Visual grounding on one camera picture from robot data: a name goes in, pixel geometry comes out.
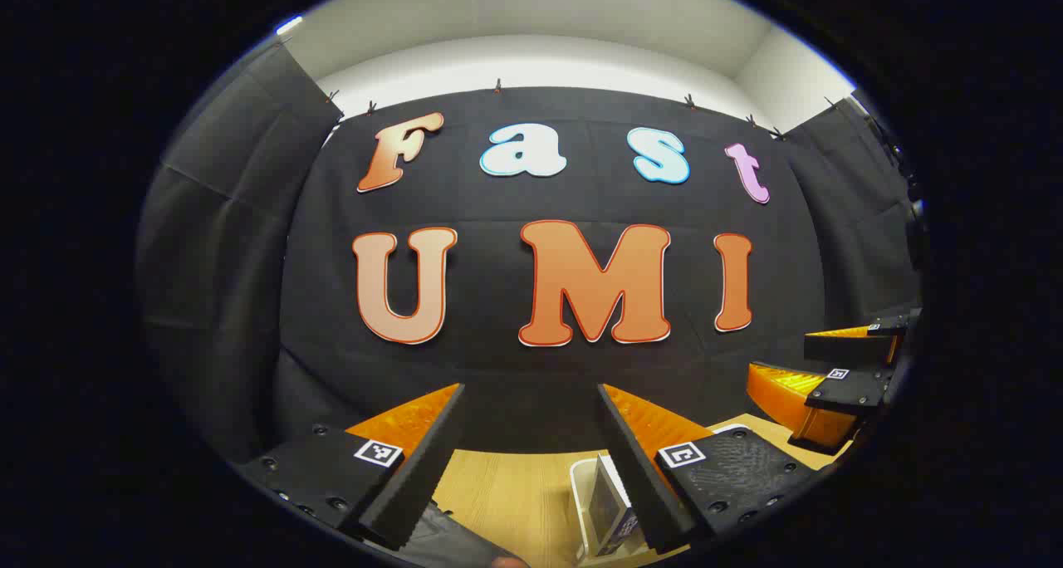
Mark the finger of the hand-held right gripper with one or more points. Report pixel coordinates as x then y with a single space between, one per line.
847 350
847 394

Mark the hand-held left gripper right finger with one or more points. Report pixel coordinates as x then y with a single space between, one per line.
639 485

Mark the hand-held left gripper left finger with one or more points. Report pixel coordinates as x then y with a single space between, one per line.
419 477

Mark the grey schoolbag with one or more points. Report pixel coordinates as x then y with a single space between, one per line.
453 539

